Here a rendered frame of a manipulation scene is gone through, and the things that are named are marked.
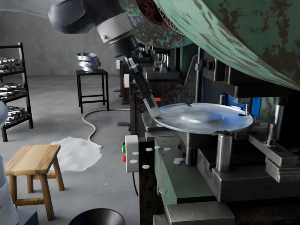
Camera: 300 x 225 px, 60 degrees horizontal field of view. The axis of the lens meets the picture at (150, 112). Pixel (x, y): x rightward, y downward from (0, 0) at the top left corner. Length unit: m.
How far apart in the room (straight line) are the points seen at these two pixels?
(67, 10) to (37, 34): 6.93
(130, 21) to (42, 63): 6.96
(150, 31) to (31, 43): 5.85
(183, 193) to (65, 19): 0.50
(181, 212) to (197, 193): 0.08
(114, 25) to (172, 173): 0.42
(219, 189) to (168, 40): 1.57
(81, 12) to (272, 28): 0.48
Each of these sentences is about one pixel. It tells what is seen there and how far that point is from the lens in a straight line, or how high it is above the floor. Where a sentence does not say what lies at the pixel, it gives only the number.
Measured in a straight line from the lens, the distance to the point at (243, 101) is 0.79.
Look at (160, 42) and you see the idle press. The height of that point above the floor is 0.97.
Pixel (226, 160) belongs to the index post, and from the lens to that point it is 0.64.
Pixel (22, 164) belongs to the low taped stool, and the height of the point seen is 0.33.
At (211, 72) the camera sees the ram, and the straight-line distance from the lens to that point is 0.74.
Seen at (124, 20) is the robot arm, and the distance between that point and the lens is 0.68.
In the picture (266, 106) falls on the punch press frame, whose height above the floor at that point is 0.76.
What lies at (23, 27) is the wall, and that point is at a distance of 7.69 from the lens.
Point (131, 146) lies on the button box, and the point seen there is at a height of 0.61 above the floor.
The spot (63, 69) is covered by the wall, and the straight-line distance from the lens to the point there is 7.51.
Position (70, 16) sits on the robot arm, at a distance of 0.67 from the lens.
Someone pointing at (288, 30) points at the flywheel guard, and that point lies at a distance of 0.29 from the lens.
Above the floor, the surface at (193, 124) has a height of 0.78.
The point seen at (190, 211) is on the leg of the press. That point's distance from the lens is 0.62.
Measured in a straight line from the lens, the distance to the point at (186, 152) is 0.77.
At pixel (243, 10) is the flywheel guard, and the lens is 0.27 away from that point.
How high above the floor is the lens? 1.01
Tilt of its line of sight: 16 degrees down
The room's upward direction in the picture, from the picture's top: straight up
